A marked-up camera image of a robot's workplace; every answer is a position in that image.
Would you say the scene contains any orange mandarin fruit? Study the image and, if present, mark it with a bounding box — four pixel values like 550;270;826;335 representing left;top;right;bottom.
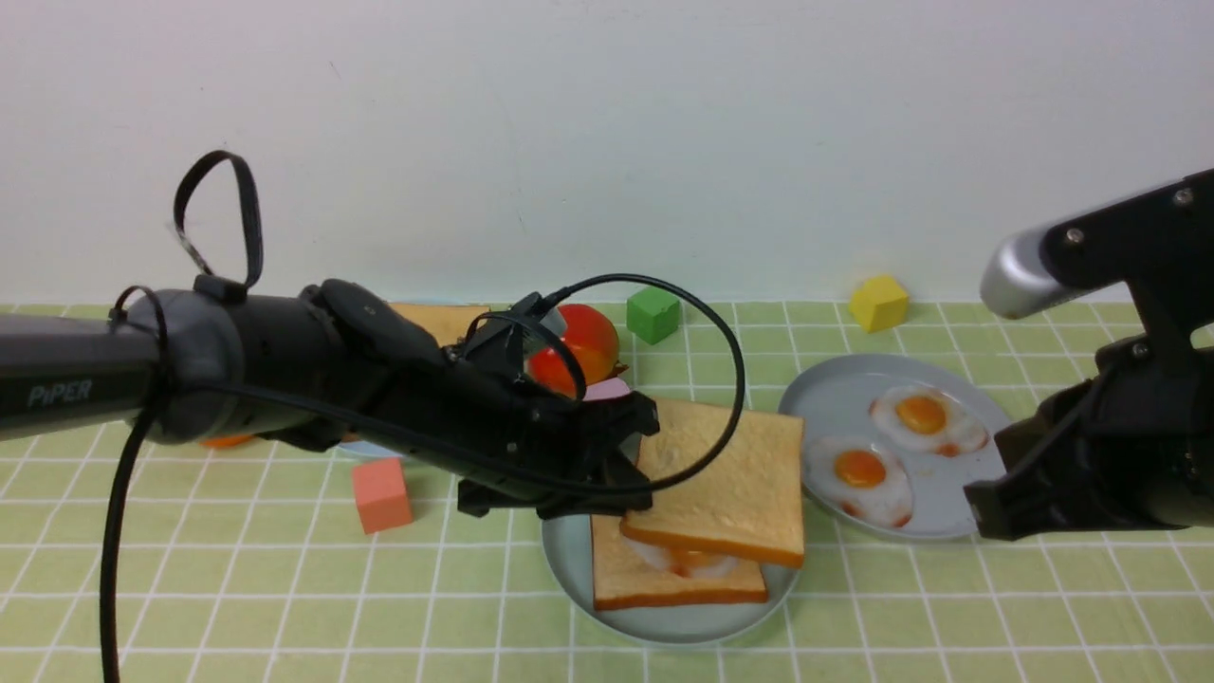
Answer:
200;434;256;450

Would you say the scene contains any blue centre plate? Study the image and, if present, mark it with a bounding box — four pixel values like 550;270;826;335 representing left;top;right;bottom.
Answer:
541;516;802;647

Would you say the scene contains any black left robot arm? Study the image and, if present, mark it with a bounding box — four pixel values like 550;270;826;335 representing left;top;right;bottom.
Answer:
1;280;658;520

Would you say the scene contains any blue bread plate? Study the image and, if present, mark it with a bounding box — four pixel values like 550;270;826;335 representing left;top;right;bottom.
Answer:
337;302;571;462

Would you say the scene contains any light pink cube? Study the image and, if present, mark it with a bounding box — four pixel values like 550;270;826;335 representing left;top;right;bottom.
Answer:
582;377;632;402

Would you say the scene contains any green cube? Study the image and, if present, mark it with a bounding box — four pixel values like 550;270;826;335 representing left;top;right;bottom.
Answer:
625;286;681;345

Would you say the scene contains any yellow cube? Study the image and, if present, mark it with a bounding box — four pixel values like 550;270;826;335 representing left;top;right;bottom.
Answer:
847;275;911;334

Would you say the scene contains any green checkered tablecloth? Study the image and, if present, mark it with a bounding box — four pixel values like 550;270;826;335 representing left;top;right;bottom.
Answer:
1;302;1213;682

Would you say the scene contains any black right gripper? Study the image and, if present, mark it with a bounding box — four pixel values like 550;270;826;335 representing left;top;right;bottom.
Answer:
964;342;1212;541

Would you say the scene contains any red mango fruit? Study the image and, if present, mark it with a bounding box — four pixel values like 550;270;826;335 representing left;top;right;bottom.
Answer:
527;304;626;397

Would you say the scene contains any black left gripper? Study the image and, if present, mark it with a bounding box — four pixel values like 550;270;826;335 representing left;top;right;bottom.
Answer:
378;330;659;518

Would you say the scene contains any fried egg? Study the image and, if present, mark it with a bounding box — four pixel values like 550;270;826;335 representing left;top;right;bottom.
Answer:
624;539;741;580
802;436;914;530
868;385;989;459

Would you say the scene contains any toast slice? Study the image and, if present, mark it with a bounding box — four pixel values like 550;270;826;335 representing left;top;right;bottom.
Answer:
620;398;805;569
590;516;770;611
391;303;490;346

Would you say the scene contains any blue egg plate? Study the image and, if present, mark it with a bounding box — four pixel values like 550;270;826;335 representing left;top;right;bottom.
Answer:
778;354;1010;542

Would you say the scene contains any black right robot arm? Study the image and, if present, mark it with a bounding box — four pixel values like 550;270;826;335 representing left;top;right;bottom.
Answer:
966;170;1213;541

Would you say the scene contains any fried egg left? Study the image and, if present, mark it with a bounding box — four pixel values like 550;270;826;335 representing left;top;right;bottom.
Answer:
802;436;914;530

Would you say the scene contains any fried egg right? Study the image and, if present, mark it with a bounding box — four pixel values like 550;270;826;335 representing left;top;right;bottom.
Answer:
868;385;989;459

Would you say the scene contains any salmon pink cube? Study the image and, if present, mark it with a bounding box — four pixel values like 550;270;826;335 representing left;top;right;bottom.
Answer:
351;459;414;536

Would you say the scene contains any fried egg top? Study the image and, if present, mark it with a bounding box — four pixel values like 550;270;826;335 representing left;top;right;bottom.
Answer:
624;539;741;580

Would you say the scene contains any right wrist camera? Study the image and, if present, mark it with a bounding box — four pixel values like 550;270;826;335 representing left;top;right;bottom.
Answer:
980;228;1080;321

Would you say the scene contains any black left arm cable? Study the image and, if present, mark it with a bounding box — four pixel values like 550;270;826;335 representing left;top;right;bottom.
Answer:
100;150;747;683

